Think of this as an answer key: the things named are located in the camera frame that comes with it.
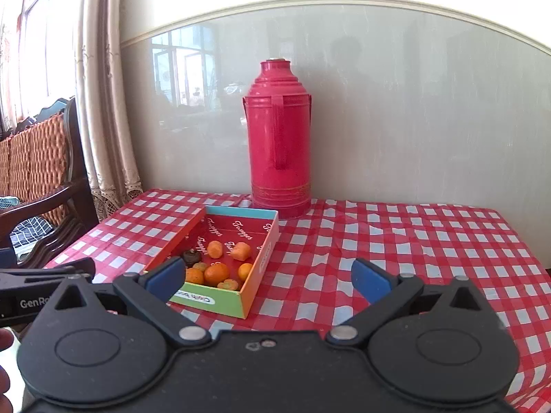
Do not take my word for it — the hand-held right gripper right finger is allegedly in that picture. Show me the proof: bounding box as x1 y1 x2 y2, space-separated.
326 259 503 347

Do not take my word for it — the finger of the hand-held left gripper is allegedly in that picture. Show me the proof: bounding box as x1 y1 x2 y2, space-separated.
0 257 96 287

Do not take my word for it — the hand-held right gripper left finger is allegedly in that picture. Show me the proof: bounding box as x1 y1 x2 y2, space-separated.
38 257 211 347

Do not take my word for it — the large orange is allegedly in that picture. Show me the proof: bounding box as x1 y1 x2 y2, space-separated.
204 263 231 287

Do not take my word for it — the red cardboard box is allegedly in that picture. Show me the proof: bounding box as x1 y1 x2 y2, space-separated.
143 205 280 320

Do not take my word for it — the person's left hand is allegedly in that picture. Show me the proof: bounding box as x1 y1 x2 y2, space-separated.
0 328 14 399

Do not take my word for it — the red white checkered tablecloth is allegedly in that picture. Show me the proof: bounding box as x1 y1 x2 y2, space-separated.
43 188 551 413

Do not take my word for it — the plaid cloth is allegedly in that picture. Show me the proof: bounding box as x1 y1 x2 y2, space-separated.
0 195 55 260

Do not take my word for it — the wooden chair woven back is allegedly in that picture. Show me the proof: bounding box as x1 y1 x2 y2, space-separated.
0 97 101 268

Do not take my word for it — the red thermos flask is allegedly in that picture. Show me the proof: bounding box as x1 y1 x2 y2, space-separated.
241 58 313 221

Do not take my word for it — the beige curtain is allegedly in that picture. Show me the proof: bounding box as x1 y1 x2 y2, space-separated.
74 0 145 223

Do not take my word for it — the window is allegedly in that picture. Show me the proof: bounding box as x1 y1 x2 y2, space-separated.
0 0 89 132

